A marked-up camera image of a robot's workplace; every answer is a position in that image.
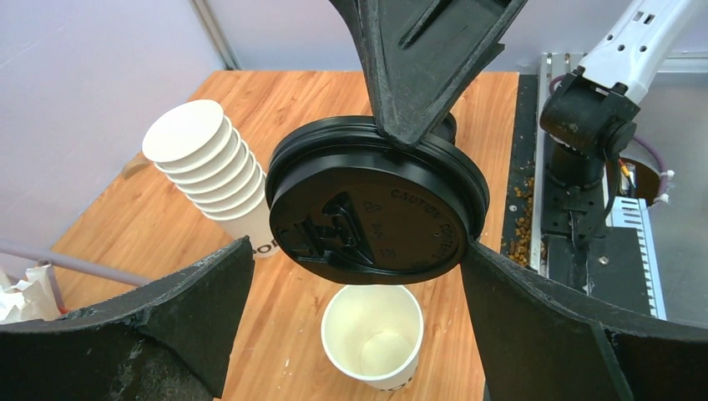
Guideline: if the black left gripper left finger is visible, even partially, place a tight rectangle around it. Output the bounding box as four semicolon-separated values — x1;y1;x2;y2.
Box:
1;238;255;400

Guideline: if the white tripod stand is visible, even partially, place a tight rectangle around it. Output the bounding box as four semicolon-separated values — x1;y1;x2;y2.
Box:
1;239;151;287

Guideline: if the stack of white paper cups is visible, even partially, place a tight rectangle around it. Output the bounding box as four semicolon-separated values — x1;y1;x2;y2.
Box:
142;99;280;258

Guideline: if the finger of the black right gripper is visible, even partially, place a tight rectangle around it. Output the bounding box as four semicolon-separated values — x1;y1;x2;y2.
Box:
331;0;526;150

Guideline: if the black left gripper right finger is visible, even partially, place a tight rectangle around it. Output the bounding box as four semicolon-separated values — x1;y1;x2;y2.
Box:
460;241;707;400

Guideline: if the black plastic cup lid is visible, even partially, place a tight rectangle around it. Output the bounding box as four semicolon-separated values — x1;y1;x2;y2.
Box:
265;115;490;285

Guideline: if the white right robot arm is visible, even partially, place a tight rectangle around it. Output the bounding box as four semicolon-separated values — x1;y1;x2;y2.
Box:
333;1;707;160

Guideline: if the white wrapped straws bundle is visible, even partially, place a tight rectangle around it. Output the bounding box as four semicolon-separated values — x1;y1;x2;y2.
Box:
1;266;61;325

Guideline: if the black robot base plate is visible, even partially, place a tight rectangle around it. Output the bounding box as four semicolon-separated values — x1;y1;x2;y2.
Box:
503;70;666;319

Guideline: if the white paper cup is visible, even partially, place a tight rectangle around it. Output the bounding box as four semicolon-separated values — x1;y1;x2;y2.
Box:
321;285;424;391

